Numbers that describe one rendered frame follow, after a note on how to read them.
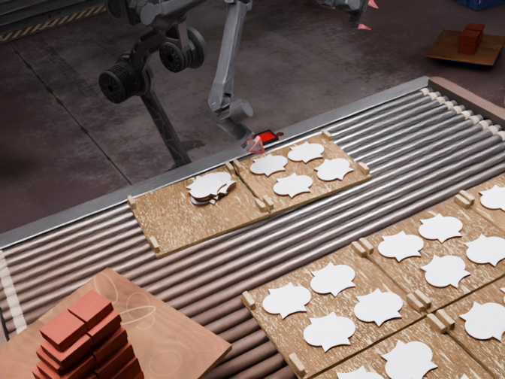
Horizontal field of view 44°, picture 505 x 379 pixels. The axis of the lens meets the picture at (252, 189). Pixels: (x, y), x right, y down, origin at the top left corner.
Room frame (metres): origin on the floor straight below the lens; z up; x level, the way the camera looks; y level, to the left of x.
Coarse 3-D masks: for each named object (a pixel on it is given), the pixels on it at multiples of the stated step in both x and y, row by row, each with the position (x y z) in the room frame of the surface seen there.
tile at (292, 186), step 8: (296, 176) 1.86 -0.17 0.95; (304, 176) 1.86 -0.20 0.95; (280, 184) 1.82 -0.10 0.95; (288, 184) 1.82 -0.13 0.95; (296, 184) 1.81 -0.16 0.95; (304, 184) 1.81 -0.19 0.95; (312, 184) 1.81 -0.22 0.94; (280, 192) 1.78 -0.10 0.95; (288, 192) 1.77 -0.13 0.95; (296, 192) 1.77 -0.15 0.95; (304, 192) 1.77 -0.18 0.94
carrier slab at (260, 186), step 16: (336, 144) 2.06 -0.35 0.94; (288, 160) 1.99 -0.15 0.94; (320, 160) 1.96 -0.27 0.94; (352, 160) 1.94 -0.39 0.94; (240, 176) 1.93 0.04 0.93; (256, 176) 1.91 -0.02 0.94; (272, 176) 1.90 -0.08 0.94; (288, 176) 1.88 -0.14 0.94; (352, 176) 1.84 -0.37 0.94; (368, 176) 1.82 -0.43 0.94; (256, 192) 1.81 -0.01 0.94; (272, 192) 1.80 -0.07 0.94; (320, 192) 1.77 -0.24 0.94; (336, 192) 1.77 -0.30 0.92; (288, 208) 1.70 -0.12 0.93
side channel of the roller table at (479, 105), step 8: (432, 80) 2.45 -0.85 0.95; (440, 80) 2.44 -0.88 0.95; (448, 80) 2.43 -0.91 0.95; (432, 88) 2.44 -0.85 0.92; (440, 88) 2.40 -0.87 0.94; (448, 88) 2.37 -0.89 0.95; (456, 88) 2.36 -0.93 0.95; (448, 96) 2.35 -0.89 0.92; (456, 96) 2.31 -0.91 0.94; (464, 96) 2.28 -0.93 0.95; (472, 96) 2.27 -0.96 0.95; (464, 104) 2.26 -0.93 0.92; (472, 104) 2.23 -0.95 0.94; (480, 104) 2.21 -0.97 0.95; (488, 104) 2.20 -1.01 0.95; (480, 112) 2.18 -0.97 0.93; (488, 112) 2.14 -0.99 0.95; (496, 112) 2.13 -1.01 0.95; (504, 112) 2.12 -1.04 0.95; (496, 120) 2.10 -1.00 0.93; (504, 120) 2.07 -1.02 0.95; (504, 128) 2.06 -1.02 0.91
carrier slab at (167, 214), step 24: (168, 192) 1.88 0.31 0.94; (240, 192) 1.82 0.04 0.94; (144, 216) 1.75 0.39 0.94; (168, 216) 1.73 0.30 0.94; (192, 216) 1.72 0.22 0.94; (216, 216) 1.70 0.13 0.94; (240, 216) 1.68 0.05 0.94; (264, 216) 1.67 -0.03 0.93; (168, 240) 1.60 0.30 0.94; (192, 240) 1.59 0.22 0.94
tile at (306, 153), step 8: (304, 144) 2.06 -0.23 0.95; (312, 144) 2.06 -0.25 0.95; (320, 144) 2.05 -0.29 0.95; (296, 152) 2.02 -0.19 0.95; (304, 152) 2.01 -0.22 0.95; (312, 152) 2.01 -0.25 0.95; (320, 152) 2.00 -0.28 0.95; (296, 160) 1.96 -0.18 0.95; (304, 160) 1.96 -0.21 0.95; (312, 160) 1.96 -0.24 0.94
